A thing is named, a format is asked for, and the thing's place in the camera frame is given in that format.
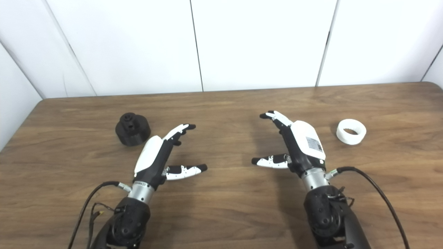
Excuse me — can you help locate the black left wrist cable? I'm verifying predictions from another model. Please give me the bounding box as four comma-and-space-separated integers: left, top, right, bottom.
67, 181, 133, 249

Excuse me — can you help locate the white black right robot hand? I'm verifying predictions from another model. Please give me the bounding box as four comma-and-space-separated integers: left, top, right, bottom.
252, 111, 327, 178

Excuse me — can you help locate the round black part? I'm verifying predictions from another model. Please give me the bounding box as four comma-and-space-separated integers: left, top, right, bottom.
115, 112, 151, 147

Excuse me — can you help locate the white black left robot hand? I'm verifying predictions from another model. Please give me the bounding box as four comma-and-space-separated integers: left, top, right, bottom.
133, 123, 208, 190

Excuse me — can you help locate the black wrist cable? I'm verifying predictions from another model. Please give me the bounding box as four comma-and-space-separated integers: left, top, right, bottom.
325, 166, 410, 249
67, 181, 133, 249

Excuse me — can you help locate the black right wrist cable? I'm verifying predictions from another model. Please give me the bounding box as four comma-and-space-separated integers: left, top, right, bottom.
325, 166, 410, 249

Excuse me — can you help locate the thin wire with yellow tip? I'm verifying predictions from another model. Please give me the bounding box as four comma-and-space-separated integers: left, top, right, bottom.
87, 202, 118, 249

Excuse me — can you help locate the white toothed ring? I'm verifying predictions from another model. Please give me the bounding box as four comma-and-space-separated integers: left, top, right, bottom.
336, 119, 367, 145

